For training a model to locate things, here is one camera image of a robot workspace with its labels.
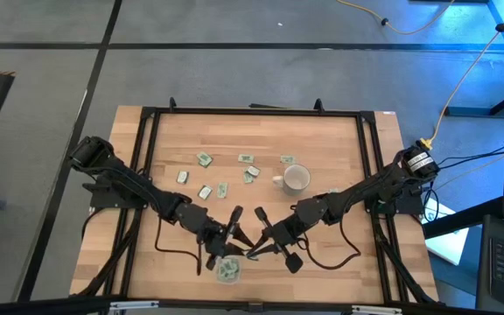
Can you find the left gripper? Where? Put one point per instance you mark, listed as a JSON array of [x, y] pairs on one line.
[[219, 238]]

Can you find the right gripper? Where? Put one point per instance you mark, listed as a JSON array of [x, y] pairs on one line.
[[282, 234]]

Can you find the pale green printed sweetener packet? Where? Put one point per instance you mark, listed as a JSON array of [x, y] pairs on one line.
[[202, 156], [222, 190], [288, 159], [222, 273], [246, 158], [233, 265], [247, 178], [333, 191], [207, 163]]

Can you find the green-bordered white sweetener packet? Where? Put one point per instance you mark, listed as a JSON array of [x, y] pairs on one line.
[[205, 192], [254, 171], [182, 177]]

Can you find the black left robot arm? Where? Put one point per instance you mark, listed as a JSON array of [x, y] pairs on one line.
[[129, 181]]

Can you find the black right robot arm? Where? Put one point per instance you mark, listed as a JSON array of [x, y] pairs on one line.
[[366, 188]]

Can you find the clear plastic container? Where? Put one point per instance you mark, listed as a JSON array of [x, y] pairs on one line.
[[228, 282]]

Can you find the white sheet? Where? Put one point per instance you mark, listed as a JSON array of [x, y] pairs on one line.
[[446, 245]]

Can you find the black crossbeam with silver brackets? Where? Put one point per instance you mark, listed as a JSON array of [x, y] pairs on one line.
[[59, 306]]

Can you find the black aluminium table frame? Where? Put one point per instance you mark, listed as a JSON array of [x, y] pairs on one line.
[[256, 112]]

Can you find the black frame bracket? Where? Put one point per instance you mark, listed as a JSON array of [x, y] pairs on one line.
[[172, 105], [319, 106]]

